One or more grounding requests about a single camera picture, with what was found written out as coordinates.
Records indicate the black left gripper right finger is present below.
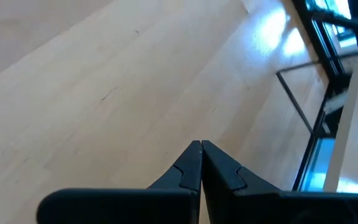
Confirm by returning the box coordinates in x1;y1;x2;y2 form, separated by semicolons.
201;139;358;224

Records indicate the black tape outline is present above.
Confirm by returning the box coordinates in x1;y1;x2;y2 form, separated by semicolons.
275;58;321;134

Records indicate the black aluminium table frame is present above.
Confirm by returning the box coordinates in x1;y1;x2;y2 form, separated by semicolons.
290;0;358;192

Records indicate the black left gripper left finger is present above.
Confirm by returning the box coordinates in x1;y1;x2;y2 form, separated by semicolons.
37;139;203;224

